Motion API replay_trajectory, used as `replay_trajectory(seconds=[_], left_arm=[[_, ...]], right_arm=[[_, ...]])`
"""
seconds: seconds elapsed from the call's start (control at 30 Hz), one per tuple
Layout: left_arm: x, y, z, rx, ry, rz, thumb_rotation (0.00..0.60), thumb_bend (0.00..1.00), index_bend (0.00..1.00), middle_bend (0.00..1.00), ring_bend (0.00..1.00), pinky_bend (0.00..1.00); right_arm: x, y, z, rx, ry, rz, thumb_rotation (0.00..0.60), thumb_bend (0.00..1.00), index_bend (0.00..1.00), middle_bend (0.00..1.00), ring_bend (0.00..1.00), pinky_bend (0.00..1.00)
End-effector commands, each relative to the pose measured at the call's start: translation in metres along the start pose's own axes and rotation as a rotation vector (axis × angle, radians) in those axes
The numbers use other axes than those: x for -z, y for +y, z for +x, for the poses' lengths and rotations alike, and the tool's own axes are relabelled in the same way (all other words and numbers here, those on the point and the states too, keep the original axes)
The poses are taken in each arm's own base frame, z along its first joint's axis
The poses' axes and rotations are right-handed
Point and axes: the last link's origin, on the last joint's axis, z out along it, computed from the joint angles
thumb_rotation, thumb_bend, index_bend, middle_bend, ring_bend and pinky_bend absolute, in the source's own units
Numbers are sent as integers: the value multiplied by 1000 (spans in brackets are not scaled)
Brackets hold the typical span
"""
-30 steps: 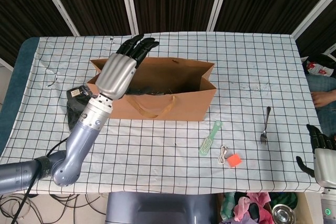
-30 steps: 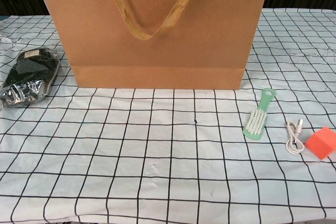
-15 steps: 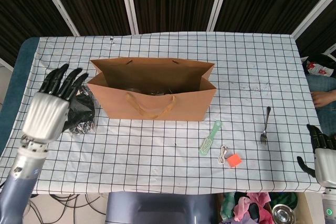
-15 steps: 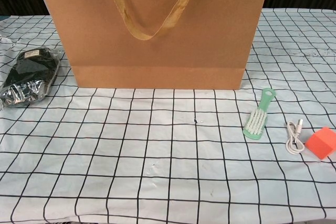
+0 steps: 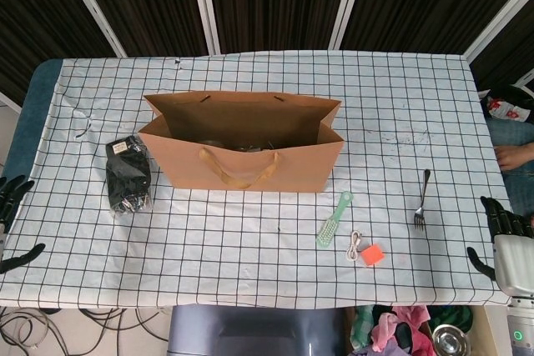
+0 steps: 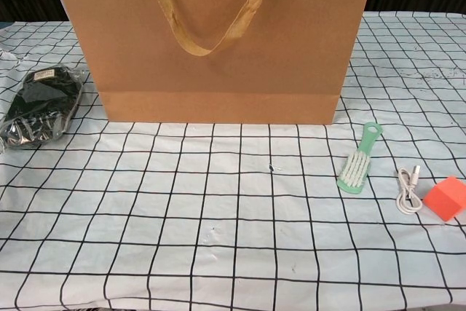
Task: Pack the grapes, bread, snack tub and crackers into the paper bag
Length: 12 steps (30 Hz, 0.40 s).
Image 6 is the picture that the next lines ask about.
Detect orange cube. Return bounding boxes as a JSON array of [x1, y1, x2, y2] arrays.
[[422, 176, 466, 224]]

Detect green plastic brush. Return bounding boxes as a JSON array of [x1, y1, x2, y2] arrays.
[[336, 121, 385, 195]]

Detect white USB cable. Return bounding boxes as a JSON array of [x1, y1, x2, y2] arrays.
[[395, 165, 423, 216]]

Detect black plastic-wrapped pack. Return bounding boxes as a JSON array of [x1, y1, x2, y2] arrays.
[[0, 64, 86, 151]]

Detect brown paper bag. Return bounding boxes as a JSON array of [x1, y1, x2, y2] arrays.
[[47, 0, 379, 127]]

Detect white black checkered tablecloth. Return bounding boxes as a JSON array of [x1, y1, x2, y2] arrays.
[[0, 10, 466, 311]]

